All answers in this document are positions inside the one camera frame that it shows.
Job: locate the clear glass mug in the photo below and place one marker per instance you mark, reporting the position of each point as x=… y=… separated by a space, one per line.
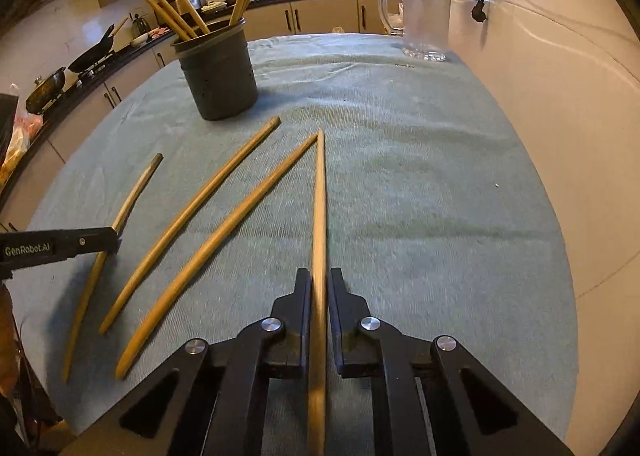
x=425 y=16

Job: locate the brass lidded pot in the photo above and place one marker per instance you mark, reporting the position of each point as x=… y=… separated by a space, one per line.
x=46 y=88

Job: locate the person's left forearm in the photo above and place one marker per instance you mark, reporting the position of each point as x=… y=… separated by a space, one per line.
x=6 y=331

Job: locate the orange plastic bag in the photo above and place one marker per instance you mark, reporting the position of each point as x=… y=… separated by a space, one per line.
x=20 y=136

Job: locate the wooden spatula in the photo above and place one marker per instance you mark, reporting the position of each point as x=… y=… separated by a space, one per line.
x=120 y=26

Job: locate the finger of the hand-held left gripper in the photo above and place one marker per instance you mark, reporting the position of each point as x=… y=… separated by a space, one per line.
x=95 y=241

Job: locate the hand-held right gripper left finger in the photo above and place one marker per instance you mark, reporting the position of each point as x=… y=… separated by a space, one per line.
x=304 y=316

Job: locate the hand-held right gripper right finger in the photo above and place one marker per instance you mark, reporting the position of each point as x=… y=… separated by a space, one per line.
x=336 y=316

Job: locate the long wooden chopstick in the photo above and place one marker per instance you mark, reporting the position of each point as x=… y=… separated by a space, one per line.
x=318 y=216
x=175 y=226
x=82 y=306
x=225 y=230

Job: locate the black frying pan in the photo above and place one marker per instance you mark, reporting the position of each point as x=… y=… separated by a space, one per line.
x=92 y=54

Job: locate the white bowl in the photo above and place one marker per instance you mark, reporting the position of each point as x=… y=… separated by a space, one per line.
x=140 y=39

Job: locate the blue-grey tablecloth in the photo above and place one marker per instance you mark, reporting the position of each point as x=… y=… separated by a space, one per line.
x=425 y=211

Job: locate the dark kettle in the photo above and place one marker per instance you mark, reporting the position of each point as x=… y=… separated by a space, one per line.
x=141 y=25

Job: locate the dark grey perforated chopstick holder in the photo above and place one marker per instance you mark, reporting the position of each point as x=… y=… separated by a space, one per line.
x=220 y=81

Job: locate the plate of pink food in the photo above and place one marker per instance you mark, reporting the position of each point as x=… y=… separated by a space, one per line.
x=159 y=31

